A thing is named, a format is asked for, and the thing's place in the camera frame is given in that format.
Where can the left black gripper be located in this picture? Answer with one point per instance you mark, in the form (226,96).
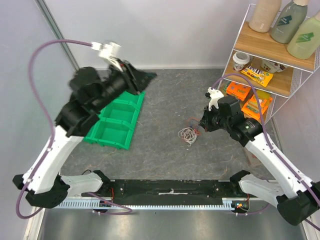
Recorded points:
(138,80)

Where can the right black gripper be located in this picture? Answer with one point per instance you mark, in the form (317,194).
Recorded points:
(205,121)

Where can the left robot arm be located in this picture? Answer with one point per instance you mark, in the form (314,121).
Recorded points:
(42,184)

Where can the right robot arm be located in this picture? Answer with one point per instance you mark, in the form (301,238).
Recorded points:
(295,195)

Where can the orange yellow snack box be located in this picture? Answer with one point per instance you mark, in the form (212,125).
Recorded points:
(251,107)

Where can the green compartment bin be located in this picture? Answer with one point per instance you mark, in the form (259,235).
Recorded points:
(117,122)

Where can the yellow candy bag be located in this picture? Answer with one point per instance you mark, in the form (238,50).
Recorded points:
(261,77)

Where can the white paper cup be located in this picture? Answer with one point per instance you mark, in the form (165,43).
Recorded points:
(240,60)

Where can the beige pump bottle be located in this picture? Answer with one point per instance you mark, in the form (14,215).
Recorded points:
(264,15)

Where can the grey-green pump bottle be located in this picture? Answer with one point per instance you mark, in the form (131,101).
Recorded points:
(289,21)

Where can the light green pump bottle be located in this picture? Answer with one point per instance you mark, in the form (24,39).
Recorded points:
(307,38)

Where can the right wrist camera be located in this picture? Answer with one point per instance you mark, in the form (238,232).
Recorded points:
(214,95)

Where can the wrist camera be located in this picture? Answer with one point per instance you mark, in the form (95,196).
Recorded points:
(214,95)
(108,52)

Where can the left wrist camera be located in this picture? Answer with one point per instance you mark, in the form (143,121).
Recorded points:
(108,52)

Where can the white wire shelf rack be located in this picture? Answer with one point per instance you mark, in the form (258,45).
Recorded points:
(289,73)

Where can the slotted cable duct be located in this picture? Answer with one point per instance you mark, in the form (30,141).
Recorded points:
(89,203)

